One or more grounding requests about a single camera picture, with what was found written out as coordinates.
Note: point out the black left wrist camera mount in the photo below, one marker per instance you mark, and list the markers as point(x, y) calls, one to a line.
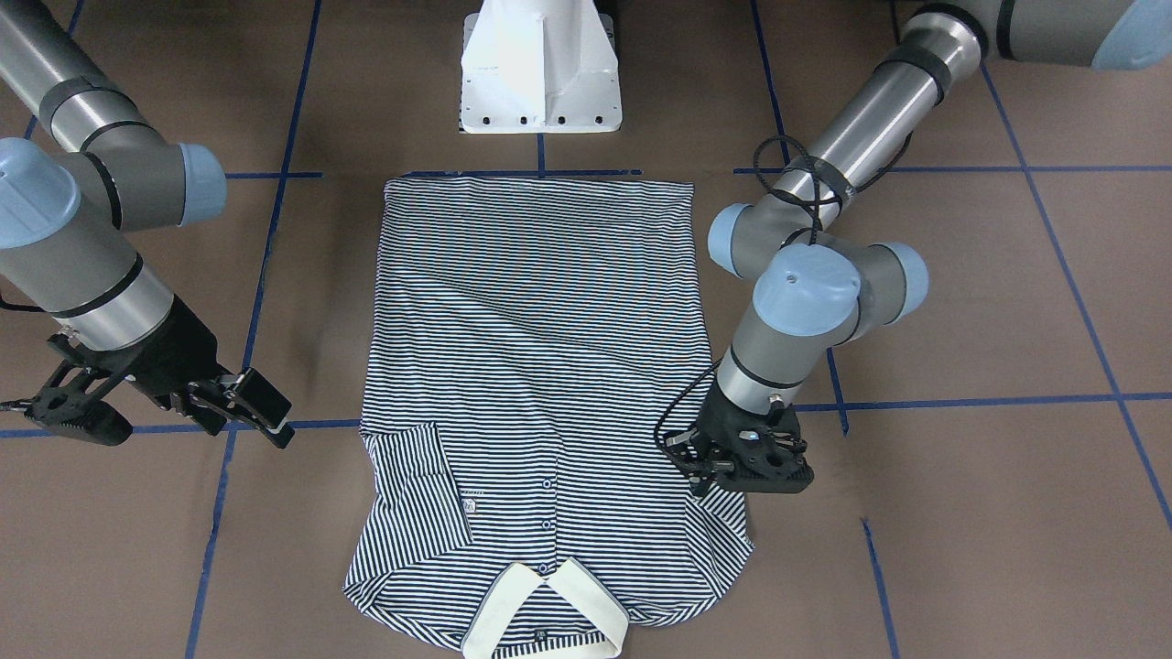
point(769, 454)

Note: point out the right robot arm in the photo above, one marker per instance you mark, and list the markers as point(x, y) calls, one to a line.
point(65, 220)

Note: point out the navy white striped polo shirt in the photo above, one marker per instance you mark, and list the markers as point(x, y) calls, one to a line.
point(528, 335)

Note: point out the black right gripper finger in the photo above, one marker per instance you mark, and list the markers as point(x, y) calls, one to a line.
point(249, 397)

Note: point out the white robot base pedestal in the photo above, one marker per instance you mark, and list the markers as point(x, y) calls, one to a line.
point(540, 67)

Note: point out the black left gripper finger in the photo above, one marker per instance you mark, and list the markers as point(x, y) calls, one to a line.
point(696, 458)

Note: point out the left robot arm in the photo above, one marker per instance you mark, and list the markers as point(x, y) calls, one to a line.
point(1034, 382)

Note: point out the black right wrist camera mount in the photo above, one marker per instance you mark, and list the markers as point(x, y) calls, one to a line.
point(71, 404)

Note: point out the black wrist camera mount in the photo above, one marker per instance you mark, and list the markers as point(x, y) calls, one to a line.
point(769, 454)
point(71, 404)

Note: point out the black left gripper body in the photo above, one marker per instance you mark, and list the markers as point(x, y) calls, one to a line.
point(720, 419)

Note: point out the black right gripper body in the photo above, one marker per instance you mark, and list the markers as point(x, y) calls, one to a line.
point(179, 352)

